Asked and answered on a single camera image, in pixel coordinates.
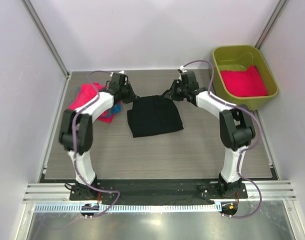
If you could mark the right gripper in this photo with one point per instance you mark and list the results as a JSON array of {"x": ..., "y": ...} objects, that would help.
[{"x": 171, "y": 95}]

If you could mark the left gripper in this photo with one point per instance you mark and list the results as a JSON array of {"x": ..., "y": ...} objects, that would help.
[{"x": 132, "y": 97}]

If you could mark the black t-shirt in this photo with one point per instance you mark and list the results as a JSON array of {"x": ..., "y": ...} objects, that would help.
[{"x": 153, "y": 115}]

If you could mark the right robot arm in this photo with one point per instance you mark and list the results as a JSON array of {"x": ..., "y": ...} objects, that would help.
[{"x": 236, "y": 128}]

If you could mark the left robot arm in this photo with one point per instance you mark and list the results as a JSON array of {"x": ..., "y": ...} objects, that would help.
[{"x": 76, "y": 131}]

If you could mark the blue folded t-shirt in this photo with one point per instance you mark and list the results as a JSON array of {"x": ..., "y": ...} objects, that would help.
[{"x": 115, "y": 109}]

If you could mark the pink t-shirt in bin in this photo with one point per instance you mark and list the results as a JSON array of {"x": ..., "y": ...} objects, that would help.
[{"x": 244, "y": 84}]

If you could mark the olive green plastic bin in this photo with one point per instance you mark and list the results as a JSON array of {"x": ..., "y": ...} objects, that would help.
[{"x": 240, "y": 58}]

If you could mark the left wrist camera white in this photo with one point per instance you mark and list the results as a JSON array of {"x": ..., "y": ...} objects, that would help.
[{"x": 122, "y": 72}]

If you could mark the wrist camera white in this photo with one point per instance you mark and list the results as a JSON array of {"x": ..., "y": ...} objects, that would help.
[
  {"x": 182, "y": 68},
  {"x": 122, "y": 72}
]

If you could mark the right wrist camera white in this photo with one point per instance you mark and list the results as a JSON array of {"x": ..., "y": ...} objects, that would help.
[{"x": 182, "y": 68}]

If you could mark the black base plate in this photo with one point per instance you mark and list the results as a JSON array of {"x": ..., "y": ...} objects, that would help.
[{"x": 157, "y": 192}]

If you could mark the slotted cable duct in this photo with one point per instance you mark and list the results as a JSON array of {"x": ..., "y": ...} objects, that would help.
[{"x": 92, "y": 208}]

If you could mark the aluminium frame rail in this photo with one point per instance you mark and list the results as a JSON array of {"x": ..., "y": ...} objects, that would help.
[{"x": 271, "y": 190}]

